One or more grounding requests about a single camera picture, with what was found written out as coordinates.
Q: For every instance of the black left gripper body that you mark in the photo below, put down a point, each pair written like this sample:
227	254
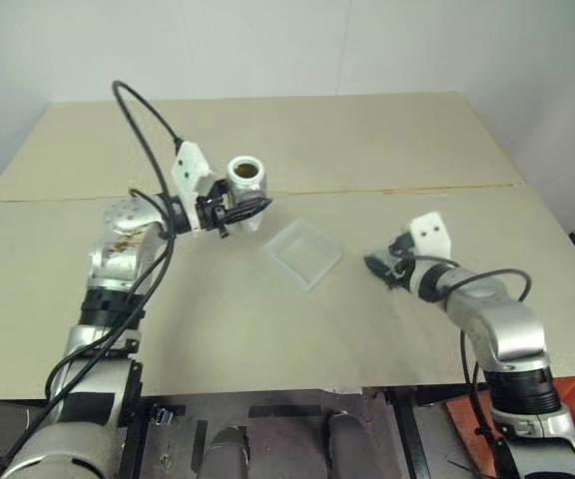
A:
212	212

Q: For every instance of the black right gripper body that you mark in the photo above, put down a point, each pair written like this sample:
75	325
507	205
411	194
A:
401	272

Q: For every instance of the white jar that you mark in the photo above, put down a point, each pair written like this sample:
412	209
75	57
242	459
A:
246	187

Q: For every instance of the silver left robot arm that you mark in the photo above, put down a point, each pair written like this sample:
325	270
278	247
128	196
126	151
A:
118	249

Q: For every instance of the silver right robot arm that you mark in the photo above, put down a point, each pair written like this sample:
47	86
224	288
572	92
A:
507	319

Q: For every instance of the clear plastic box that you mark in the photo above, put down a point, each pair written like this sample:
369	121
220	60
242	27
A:
302	252

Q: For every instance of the dark rounded grey shape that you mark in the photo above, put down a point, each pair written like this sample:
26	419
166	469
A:
350	446
225	451

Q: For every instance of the orange floor sheet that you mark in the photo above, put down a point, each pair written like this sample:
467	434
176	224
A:
574	394

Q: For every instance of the black tape strip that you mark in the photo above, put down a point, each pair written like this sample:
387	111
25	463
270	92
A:
200	444

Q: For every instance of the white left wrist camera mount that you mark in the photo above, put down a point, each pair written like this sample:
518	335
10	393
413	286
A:
190	167

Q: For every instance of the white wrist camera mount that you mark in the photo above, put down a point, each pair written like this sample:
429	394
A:
190	167
432	234

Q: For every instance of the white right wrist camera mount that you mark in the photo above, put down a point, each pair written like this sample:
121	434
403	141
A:
432	234

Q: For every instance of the black table frame bar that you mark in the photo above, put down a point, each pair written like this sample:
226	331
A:
409	439
135	439

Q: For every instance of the small metal bracket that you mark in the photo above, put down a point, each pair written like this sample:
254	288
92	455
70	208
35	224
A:
163	415

